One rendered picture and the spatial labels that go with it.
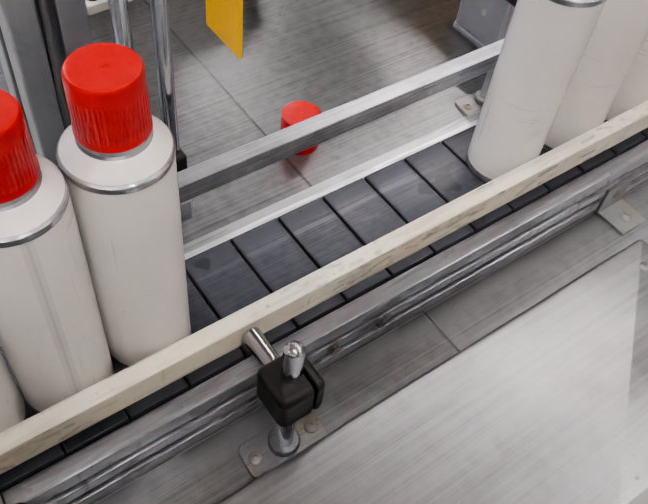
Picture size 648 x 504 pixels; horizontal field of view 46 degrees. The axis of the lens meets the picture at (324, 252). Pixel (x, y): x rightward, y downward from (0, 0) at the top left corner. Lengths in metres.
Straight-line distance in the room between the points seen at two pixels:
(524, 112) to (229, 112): 0.27
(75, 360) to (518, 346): 0.27
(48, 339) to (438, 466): 0.22
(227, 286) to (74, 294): 0.15
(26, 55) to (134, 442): 0.22
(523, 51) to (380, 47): 0.28
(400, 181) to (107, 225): 0.27
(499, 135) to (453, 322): 0.14
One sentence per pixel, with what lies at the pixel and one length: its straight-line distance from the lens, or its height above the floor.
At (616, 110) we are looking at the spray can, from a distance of 0.67.
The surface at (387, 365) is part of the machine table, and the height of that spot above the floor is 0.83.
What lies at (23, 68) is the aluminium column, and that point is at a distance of 0.47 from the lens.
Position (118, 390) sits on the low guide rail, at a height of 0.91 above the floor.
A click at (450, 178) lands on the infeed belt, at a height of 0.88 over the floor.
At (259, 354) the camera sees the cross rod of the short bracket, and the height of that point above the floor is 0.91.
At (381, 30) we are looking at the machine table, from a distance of 0.80.
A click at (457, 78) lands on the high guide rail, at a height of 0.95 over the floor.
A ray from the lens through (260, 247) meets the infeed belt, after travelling 0.52.
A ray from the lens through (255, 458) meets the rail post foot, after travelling 0.49.
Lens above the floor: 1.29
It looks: 52 degrees down
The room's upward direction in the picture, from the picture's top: 8 degrees clockwise
